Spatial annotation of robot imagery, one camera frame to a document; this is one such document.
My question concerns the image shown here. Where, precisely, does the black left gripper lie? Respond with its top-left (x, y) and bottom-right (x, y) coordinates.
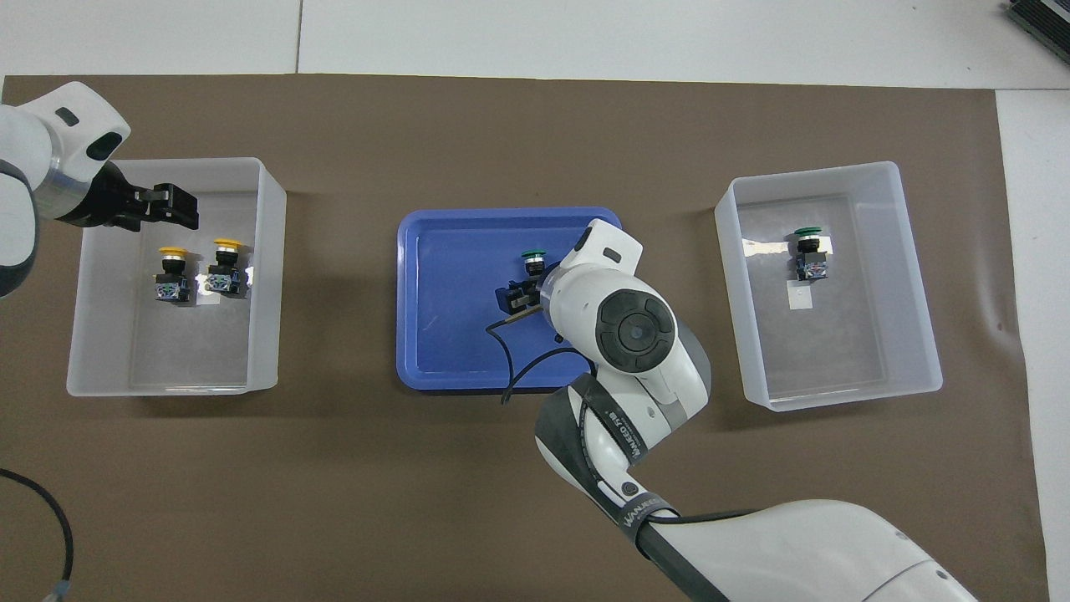
top-left (57, 159), bottom-right (200, 232)

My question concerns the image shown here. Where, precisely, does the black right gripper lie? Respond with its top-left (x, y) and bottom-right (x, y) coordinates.
top-left (497, 280), bottom-right (548, 318)

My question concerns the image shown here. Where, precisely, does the yellow push button switch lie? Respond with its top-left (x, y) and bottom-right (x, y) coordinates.
top-left (203, 238), bottom-right (252, 298)
top-left (152, 246), bottom-right (191, 304)

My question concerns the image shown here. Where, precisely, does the blue plastic tray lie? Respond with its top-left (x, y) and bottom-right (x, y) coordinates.
top-left (395, 207), bottom-right (629, 392)

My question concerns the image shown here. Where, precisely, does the translucent white plastic box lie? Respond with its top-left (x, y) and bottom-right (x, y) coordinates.
top-left (67, 157), bottom-right (288, 397)
top-left (715, 161), bottom-right (944, 413)

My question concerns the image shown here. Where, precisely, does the brown table mat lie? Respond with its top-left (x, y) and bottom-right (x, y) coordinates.
top-left (0, 74), bottom-right (1051, 602)

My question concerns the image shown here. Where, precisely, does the black finned device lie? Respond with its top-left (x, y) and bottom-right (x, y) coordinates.
top-left (1006, 0), bottom-right (1070, 44)

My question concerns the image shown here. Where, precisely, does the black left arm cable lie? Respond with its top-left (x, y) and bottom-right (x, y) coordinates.
top-left (0, 468), bottom-right (76, 602)

